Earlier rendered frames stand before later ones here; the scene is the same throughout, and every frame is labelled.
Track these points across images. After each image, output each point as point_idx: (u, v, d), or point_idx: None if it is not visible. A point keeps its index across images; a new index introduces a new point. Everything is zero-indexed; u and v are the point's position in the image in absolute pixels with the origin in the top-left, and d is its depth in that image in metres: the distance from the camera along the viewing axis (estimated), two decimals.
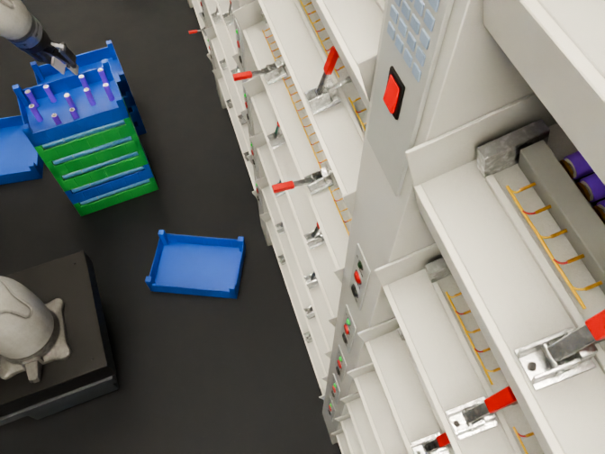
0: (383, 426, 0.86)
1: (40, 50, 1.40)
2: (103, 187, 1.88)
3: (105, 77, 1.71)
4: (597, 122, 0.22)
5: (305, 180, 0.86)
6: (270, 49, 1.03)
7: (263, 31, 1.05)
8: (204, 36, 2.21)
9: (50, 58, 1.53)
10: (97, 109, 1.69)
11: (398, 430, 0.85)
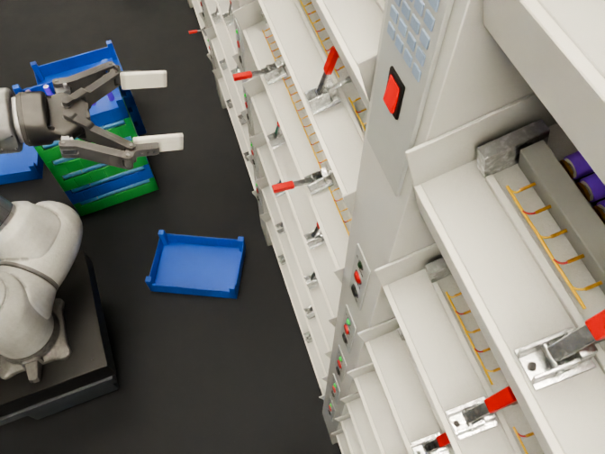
0: (383, 426, 0.86)
1: (48, 144, 0.76)
2: (103, 187, 1.88)
3: None
4: (597, 122, 0.22)
5: (305, 180, 0.86)
6: (270, 49, 1.03)
7: (263, 31, 1.05)
8: (204, 36, 2.21)
9: (117, 77, 0.81)
10: (97, 109, 1.69)
11: (398, 430, 0.85)
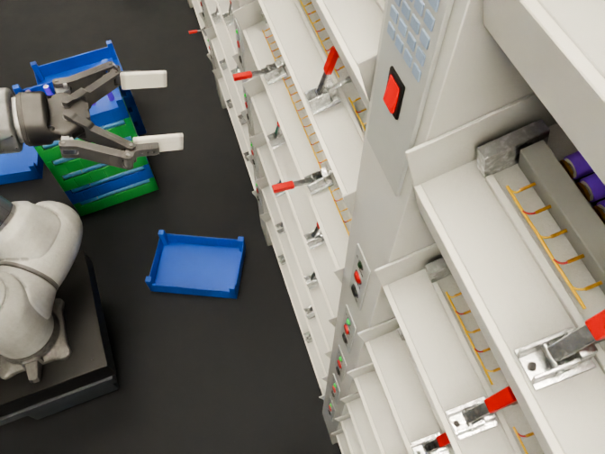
0: (383, 426, 0.86)
1: (48, 144, 0.76)
2: (103, 187, 1.88)
3: None
4: (597, 122, 0.22)
5: (305, 180, 0.86)
6: (270, 49, 1.03)
7: (263, 31, 1.05)
8: (204, 36, 2.21)
9: (117, 77, 0.81)
10: (97, 109, 1.69)
11: (398, 430, 0.85)
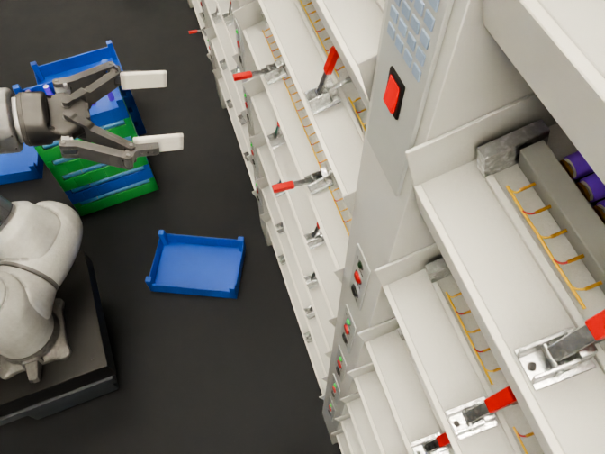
0: (383, 426, 0.86)
1: (48, 144, 0.76)
2: (103, 187, 1.88)
3: None
4: (597, 122, 0.22)
5: (305, 180, 0.86)
6: (270, 49, 1.03)
7: (263, 31, 1.05)
8: (204, 36, 2.21)
9: (117, 77, 0.81)
10: (97, 109, 1.69)
11: (398, 430, 0.85)
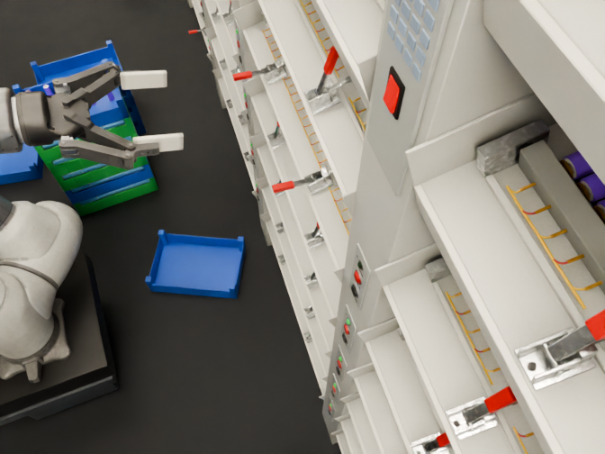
0: (383, 426, 0.86)
1: (48, 144, 0.76)
2: (103, 187, 1.88)
3: None
4: (597, 122, 0.22)
5: (305, 180, 0.86)
6: (270, 49, 1.03)
7: (263, 31, 1.05)
8: (204, 36, 2.21)
9: (117, 77, 0.81)
10: (97, 109, 1.69)
11: (398, 430, 0.85)
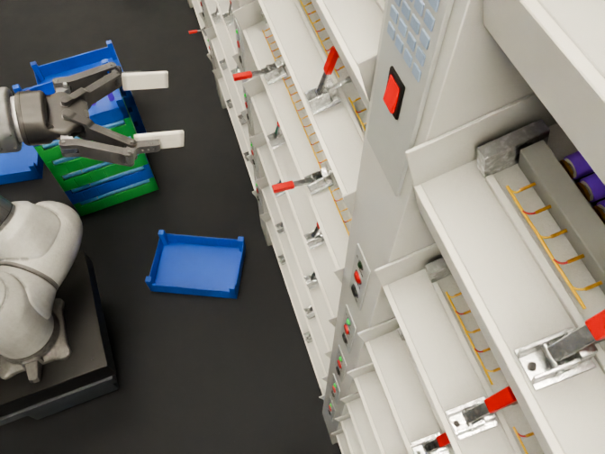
0: (383, 426, 0.86)
1: (47, 143, 0.76)
2: (103, 187, 1.88)
3: None
4: (597, 122, 0.22)
5: (305, 180, 0.86)
6: (270, 49, 1.03)
7: (263, 31, 1.05)
8: (204, 36, 2.21)
9: (119, 78, 0.81)
10: (97, 109, 1.69)
11: (398, 430, 0.85)
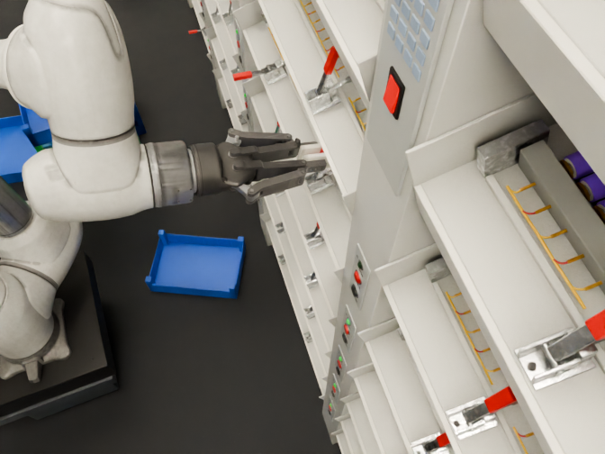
0: (383, 426, 0.86)
1: (213, 193, 0.77)
2: None
3: None
4: (597, 122, 0.22)
5: (318, 172, 0.85)
6: (276, 46, 1.03)
7: (269, 29, 1.05)
8: (204, 36, 2.21)
9: (296, 150, 0.81)
10: None
11: (398, 430, 0.85)
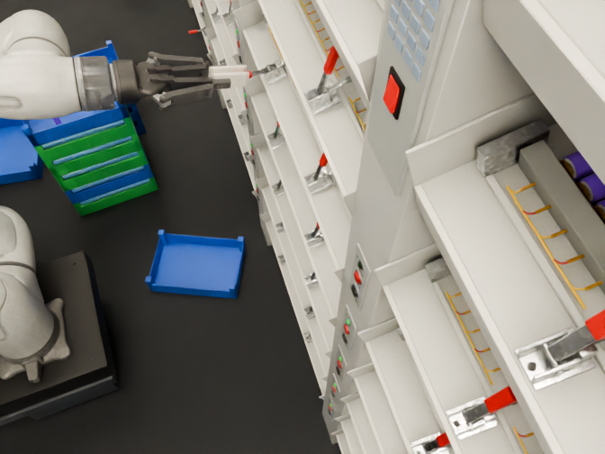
0: (383, 426, 0.86)
1: (134, 103, 0.93)
2: (103, 187, 1.88)
3: None
4: (597, 122, 0.22)
5: (319, 172, 0.85)
6: (276, 46, 1.03)
7: (269, 29, 1.05)
8: (204, 36, 2.21)
9: (206, 71, 0.96)
10: None
11: (398, 430, 0.85)
